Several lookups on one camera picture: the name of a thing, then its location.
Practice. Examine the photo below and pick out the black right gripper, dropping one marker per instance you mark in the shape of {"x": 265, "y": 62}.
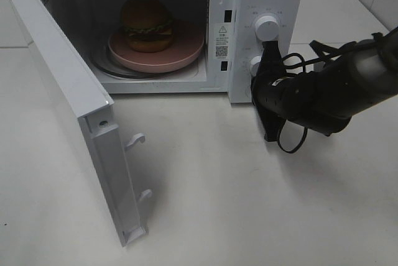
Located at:
{"x": 273, "y": 93}

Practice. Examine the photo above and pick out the white timer knob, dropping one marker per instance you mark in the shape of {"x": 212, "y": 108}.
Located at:
{"x": 254, "y": 65}

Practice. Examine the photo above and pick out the pink round plate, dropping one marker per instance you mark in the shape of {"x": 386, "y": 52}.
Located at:
{"x": 185, "y": 49}

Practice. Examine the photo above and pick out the burger with lettuce and cheese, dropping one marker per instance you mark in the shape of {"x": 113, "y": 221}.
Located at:
{"x": 148, "y": 26}

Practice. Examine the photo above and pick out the white microwave door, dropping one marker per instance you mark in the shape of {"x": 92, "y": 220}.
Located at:
{"x": 85, "y": 112}

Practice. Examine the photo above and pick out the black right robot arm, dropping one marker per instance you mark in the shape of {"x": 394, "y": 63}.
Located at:
{"x": 324, "y": 93}

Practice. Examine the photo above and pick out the upper white power knob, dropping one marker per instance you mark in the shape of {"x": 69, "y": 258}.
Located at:
{"x": 267, "y": 27}

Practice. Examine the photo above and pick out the white warning label sticker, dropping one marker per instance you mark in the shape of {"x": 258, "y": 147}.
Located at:
{"x": 221, "y": 35}

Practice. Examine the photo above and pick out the white microwave oven body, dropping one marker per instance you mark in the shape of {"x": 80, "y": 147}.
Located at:
{"x": 89, "y": 23}

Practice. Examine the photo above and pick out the glass microwave turntable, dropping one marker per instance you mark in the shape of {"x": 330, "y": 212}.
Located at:
{"x": 101, "y": 59}

